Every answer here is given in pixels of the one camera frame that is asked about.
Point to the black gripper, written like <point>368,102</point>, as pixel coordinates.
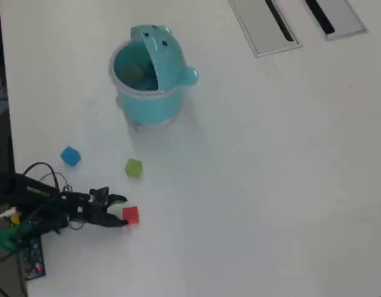
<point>82,210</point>

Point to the red cube block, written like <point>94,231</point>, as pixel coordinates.
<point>130,215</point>

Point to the green cube block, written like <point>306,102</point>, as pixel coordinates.
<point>134,168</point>

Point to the blue cube block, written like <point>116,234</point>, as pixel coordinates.
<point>70,157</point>

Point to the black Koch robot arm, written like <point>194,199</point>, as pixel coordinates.
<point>29,191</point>

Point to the teal hippo shaped bin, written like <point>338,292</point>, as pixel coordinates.
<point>153,102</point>

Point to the blue controller circuit board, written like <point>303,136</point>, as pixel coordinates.
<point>32,260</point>

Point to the yellow connector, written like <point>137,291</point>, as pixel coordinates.
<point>15,219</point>

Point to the green table clamp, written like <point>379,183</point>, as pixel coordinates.
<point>5,239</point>

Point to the grey sneaker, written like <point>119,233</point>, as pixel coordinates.
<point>0,89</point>

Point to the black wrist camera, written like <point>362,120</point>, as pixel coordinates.
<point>100,195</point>

